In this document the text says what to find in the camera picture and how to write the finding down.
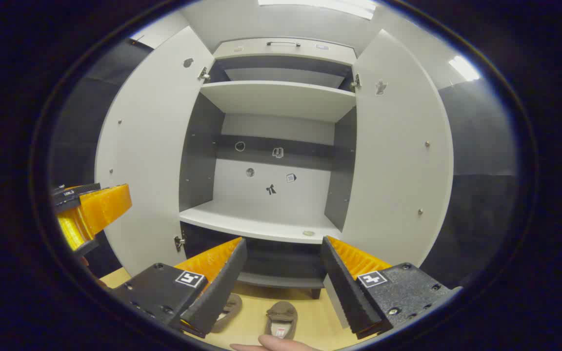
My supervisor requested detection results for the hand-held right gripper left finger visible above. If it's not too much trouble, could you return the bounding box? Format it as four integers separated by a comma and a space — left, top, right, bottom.
110, 237, 248, 339

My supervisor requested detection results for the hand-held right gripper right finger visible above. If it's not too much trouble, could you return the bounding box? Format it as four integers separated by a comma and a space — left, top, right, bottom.
320, 236, 460, 340

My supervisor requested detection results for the brown felt shoe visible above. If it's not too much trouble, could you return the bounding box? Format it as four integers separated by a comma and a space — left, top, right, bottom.
211, 292, 242, 333
264, 301, 299, 340

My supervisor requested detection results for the grey white shoe cabinet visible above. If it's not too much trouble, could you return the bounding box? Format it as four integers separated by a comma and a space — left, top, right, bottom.
179, 37, 360, 300

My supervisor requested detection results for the white shoe cabinet door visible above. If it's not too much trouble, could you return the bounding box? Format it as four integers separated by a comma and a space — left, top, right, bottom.
95, 25, 216, 277
340, 29, 455, 269

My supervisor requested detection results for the black backdrop cloth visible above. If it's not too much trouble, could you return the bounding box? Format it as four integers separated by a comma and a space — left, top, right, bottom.
420, 78, 518, 288
47, 38, 154, 279

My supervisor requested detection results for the ceiling light panel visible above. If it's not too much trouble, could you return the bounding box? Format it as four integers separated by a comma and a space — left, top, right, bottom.
258, 0, 378, 20
448, 55, 481, 82

